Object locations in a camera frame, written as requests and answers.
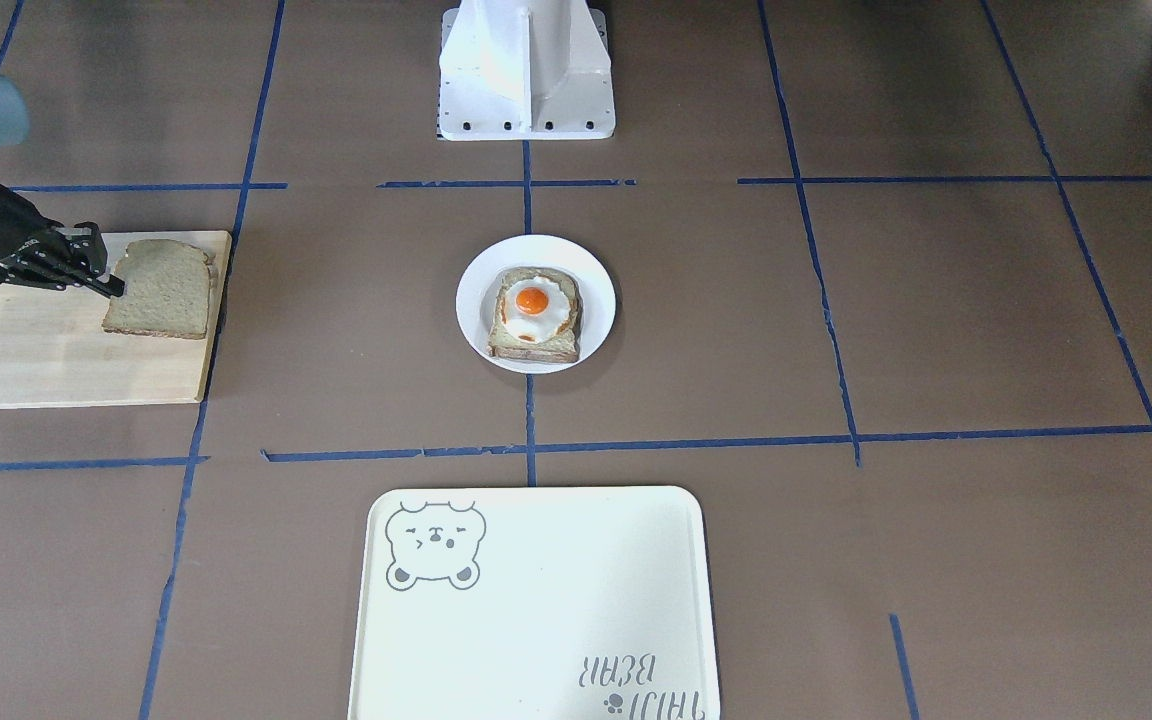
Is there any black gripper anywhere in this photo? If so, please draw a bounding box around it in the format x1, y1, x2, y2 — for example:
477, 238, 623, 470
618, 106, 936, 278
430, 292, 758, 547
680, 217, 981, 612
0, 184, 126, 300

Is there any brown bread slice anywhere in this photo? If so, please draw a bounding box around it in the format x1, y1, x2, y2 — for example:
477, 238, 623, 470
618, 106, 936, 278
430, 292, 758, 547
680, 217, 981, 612
101, 238, 215, 340

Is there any white round plate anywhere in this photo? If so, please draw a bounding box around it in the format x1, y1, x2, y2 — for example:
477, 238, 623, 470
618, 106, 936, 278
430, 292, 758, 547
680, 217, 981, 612
454, 234, 617, 376

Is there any bread slice under egg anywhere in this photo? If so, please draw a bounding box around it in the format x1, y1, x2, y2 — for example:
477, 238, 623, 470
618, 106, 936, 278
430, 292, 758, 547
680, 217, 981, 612
486, 266, 582, 364

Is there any fried egg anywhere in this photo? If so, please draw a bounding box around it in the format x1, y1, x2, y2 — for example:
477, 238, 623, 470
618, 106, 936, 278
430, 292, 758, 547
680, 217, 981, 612
500, 275, 573, 343

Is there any cream bear serving tray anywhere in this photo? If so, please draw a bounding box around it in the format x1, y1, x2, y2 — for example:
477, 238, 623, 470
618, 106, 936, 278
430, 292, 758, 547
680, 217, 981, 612
347, 486, 722, 719

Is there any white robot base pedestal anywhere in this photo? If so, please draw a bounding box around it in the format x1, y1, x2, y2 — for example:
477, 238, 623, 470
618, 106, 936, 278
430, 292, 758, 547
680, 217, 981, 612
435, 1, 617, 142

